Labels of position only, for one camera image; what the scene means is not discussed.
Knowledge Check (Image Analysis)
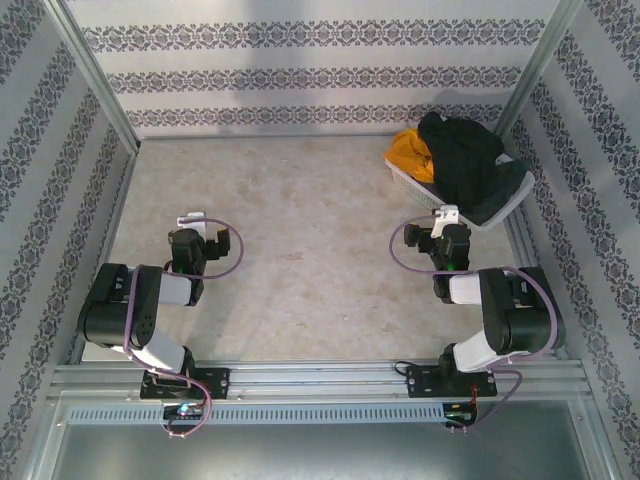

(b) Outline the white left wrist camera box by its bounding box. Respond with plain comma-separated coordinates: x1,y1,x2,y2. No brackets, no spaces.
176,212,208,235

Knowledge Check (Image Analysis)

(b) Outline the white plastic laundry basket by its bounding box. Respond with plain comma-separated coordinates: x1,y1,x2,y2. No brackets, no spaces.
383,143,536,232

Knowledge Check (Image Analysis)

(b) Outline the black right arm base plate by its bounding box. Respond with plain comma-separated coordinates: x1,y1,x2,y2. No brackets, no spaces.
405,363,499,400

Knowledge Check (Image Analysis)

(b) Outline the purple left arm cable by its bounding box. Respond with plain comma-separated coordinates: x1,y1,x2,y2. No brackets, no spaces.
122,213,245,439

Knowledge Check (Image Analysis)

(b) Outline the yellow t-shirt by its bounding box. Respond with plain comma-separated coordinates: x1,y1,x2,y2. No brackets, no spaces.
383,127,437,184

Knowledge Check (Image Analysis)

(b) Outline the black t-shirt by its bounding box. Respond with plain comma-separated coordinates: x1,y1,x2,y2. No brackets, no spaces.
417,111,529,225

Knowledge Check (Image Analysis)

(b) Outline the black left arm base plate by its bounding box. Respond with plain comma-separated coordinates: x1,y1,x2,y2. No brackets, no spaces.
139,367,232,401

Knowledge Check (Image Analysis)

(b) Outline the slotted grey cable duct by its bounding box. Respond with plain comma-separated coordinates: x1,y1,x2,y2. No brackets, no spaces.
64,404,452,425

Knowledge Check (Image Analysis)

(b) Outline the aluminium frame post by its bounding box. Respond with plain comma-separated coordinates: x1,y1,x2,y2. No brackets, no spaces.
493,0,586,142
43,0,142,157

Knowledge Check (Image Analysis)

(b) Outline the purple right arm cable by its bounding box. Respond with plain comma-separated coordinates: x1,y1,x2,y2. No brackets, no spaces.
389,211,562,432

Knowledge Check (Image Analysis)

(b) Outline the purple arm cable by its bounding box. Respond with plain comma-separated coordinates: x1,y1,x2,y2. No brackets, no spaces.
122,213,245,439
389,211,562,432

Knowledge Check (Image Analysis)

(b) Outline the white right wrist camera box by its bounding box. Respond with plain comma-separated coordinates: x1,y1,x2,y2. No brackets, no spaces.
431,205,461,240

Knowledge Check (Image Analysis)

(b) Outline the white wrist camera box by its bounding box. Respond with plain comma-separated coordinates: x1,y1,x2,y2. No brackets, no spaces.
431,205,461,240
176,212,208,235

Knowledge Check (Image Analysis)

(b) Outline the aluminium mounting rail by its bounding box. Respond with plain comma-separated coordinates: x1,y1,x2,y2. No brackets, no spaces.
48,358,587,402

